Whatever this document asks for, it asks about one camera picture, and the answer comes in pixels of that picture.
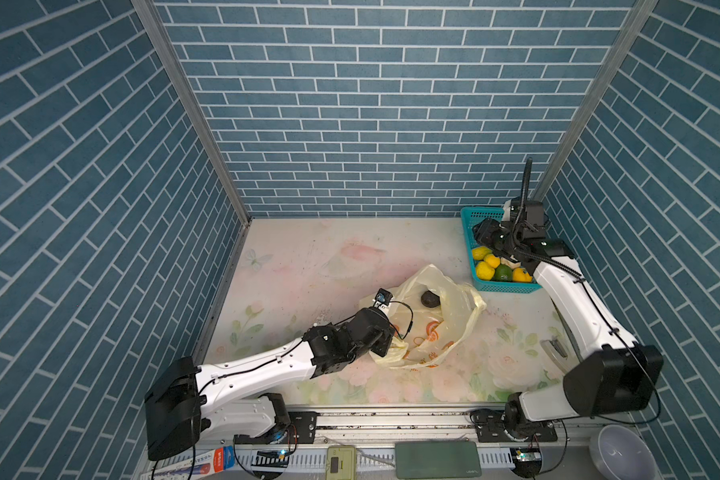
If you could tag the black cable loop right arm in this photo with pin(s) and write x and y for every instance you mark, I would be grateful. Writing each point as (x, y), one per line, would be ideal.
(527, 180)

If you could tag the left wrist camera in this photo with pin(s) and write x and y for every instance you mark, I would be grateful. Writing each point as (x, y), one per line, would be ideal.
(382, 299)

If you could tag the aluminium corner post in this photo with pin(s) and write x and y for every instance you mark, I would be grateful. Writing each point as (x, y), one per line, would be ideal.
(149, 17)
(632, 26)

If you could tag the small orange toy fruit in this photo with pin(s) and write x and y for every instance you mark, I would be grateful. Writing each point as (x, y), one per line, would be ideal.
(521, 275)

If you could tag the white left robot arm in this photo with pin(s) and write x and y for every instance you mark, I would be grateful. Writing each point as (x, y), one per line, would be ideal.
(192, 405)

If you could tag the teal perforated plastic basket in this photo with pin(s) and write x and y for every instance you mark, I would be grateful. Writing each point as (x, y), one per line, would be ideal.
(471, 218)

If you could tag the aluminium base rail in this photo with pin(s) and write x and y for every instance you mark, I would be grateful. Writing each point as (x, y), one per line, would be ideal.
(368, 425)

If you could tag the small yellow-green timer box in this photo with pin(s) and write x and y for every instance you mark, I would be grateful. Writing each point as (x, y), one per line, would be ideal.
(341, 462)

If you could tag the yellow lemon toy fruit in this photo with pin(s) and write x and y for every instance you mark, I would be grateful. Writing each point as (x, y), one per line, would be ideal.
(484, 271)

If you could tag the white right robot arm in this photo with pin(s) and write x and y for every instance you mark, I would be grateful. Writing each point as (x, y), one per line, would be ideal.
(608, 372)

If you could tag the aluminium corner post left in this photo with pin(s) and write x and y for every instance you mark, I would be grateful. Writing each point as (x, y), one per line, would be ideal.
(149, 17)

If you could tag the yellow green mango toy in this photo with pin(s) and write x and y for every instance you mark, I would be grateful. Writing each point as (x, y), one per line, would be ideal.
(480, 253)

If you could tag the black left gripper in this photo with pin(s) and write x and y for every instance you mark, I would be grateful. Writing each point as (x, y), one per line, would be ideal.
(387, 336)

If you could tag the yellow printed plastic bag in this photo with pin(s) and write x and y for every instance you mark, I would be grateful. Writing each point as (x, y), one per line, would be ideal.
(424, 337)

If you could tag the green lime toy fruit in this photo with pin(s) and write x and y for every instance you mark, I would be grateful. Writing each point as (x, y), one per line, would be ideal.
(503, 273)

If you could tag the white bowl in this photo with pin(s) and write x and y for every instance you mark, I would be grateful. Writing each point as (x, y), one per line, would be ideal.
(618, 453)

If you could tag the red white blue box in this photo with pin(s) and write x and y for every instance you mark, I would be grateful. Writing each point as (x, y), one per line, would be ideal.
(191, 465)

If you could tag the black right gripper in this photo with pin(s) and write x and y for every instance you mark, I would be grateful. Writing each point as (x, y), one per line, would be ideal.
(485, 231)

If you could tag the aluminium corner post right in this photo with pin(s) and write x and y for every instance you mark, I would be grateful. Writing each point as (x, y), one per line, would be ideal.
(632, 26)

